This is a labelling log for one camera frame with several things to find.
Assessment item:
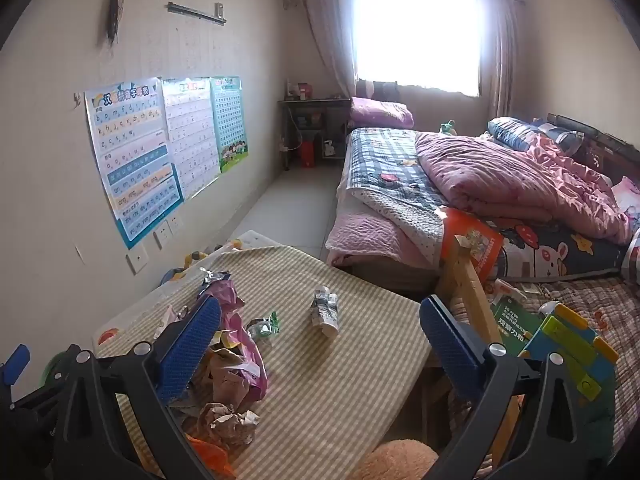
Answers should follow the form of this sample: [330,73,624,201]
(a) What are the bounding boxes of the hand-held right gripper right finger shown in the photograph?
[419,295,621,480]

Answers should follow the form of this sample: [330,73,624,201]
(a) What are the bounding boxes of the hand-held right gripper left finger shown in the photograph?
[50,295,223,480]

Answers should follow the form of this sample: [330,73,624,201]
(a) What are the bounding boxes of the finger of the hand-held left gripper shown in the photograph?
[0,344,32,387]

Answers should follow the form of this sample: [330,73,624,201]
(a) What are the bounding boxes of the clear plastic wrapper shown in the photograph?
[151,304,190,341]

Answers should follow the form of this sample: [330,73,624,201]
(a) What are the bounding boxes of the green plastic bin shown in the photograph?
[41,354,67,392]

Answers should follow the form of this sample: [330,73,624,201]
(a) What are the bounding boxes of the brown paper bag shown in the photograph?
[197,345,263,406]

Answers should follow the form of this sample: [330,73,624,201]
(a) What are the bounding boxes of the silver foil wrapper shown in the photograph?
[199,267,233,303]

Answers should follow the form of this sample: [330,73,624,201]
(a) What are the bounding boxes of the green candy wrapper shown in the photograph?
[246,310,282,342]

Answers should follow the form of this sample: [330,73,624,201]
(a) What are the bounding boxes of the brown paper ball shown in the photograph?
[197,402,261,448]

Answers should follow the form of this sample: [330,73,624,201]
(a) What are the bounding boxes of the orange plastic wrapper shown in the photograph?
[185,435,236,478]

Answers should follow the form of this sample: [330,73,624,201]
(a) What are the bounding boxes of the white low table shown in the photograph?
[92,230,283,348]

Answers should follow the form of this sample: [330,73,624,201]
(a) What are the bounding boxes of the green book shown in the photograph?
[487,292,546,356]

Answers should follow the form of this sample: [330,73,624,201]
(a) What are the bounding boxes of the white red small packet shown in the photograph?
[492,280,528,303]

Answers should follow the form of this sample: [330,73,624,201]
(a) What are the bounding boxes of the bed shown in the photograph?
[325,110,640,301]

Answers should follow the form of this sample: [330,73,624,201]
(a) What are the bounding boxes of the orange red box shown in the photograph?
[439,207,505,281]

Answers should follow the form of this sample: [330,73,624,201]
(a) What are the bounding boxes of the colourful block toy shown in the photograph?
[520,302,621,403]

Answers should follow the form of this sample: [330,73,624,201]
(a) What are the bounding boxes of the cartoon printed pillow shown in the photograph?
[492,220,631,283]

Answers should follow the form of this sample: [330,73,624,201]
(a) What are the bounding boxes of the pink quilted sheet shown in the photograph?
[325,207,426,268]

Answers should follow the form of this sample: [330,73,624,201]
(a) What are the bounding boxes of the brown patterned quilt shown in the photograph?
[445,277,640,461]

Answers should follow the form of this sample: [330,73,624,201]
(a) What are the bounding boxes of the pink duvet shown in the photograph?
[415,131,633,246]

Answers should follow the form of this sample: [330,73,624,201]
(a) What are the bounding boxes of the blue plaid patchwork quilt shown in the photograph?
[337,127,451,268]

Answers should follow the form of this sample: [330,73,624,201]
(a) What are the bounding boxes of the blue striped pillow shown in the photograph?
[487,116,586,153]

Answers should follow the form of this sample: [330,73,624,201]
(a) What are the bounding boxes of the pink cartoon cushion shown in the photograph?
[611,176,640,221]

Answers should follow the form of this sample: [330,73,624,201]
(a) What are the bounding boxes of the purple pillow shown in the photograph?
[348,96,415,129]

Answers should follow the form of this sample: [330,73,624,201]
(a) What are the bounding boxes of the dark headboard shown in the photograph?
[547,112,640,181]

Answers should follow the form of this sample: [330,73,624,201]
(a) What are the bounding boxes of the dark metal desk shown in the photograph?
[278,97,353,171]

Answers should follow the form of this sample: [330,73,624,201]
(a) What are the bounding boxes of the sheer pink curtain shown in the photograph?
[295,0,362,101]
[480,0,526,116]

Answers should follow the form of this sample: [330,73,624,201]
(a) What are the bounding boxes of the bright window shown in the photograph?
[352,0,488,96]

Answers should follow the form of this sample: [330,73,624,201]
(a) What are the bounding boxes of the dark hanging strip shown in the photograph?
[106,0,132,43]

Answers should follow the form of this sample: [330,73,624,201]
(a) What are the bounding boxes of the wooden frame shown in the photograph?
[435,234,521,461]

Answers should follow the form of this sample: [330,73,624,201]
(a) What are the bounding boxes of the blue alphabet wall poster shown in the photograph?
[84,77,185,251]

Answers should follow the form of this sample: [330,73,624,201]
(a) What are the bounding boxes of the white chart wall poster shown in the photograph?
[161,77,222,200]

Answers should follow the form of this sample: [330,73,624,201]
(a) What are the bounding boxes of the teal chart wall poster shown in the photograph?
[210,76,249,175]

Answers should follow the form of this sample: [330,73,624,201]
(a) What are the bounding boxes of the metal wall rail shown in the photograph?
[166,1,227,26]

